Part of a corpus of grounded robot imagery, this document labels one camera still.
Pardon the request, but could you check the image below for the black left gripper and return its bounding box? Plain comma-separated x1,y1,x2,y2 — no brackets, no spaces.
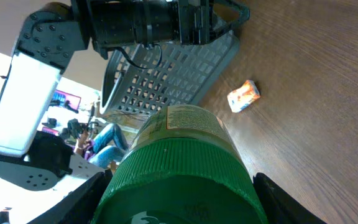
177,0,250,45

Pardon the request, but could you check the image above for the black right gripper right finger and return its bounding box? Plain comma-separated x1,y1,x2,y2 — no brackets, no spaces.
253,172,325,224

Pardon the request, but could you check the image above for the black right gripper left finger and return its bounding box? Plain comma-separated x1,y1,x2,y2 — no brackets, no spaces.
29,170,113,224

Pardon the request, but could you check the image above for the orange red snack packet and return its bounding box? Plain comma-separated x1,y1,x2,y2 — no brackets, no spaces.
227,80,260,113

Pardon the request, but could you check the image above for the green lid spice jar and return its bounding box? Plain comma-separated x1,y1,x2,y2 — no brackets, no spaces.
92,105,267,223

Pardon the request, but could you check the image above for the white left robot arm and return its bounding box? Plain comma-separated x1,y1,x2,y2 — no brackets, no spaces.
0,1,250,191

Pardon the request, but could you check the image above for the seated person in jeans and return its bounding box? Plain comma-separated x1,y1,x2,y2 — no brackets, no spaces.
73,123,129,169

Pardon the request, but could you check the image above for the pink computer monitor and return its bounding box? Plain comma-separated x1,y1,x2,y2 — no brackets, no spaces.
49,90,81,113

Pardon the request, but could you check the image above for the grey plastic mesh basket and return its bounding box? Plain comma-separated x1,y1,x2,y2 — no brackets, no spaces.
99,32,239,115

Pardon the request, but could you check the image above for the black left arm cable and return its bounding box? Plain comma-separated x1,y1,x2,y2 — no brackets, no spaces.
115,43,163,70

